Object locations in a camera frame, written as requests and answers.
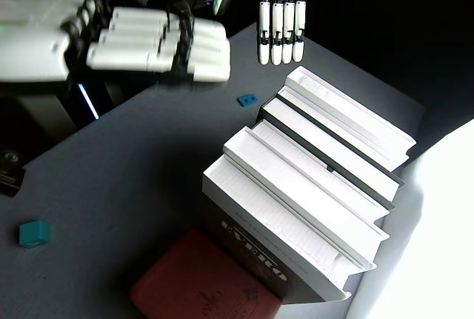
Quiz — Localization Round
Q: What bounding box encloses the grey cover hardback book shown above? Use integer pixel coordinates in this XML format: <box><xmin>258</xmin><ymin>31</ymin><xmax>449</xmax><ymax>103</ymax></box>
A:
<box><xmin>223</xmin><ymin>126</ymin><xmax>390</xmax><ymax>272</ymax></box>

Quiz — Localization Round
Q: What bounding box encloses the picture cover white book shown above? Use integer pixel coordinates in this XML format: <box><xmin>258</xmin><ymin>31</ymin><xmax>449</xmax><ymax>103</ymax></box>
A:
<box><xmin>251</xmin><ymin>118</ymin><xmax>395</xmax><ymax>224</ymax></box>

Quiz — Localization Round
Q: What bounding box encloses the short white light strip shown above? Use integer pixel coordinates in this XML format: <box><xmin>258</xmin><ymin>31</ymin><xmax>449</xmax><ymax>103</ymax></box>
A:
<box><xmin>76</xmin><ymin>82</ymin><xmax>100</xmax><ymax>121</ymax></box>

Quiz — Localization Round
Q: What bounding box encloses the small blue block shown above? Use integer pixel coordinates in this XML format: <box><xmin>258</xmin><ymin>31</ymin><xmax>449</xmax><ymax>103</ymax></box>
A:
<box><xmin>237</xmin><ymin>93</ymin><xmax>258</xmax><ymax>108</ymax></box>

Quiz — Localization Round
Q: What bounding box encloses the grey table cloth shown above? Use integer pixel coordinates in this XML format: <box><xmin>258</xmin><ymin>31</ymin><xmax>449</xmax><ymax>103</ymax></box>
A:
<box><xmin>0</xmin><ymin>22</ymin><xmax>427</xmax><ymax>319</ymax></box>

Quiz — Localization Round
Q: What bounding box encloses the black clamp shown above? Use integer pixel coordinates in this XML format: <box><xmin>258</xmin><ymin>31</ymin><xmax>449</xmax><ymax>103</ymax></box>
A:
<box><xmin>0</xmin><ymin>150</ymin><xmax>27</xmax><ymax>198</ymax></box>

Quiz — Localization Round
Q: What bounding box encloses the teal cube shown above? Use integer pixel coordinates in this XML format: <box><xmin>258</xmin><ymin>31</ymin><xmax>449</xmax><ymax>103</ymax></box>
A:
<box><xmin>19</xmin><ymin>219</ymin><xmax>52</xmax><ymax>249</ymax></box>

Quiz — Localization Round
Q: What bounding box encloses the red notebook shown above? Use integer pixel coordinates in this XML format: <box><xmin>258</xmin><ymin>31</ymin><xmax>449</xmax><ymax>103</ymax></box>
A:
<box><xmin>128</xmin><ymin>226</ymin><xmax>284</xmax><ymax>319</ymax></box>

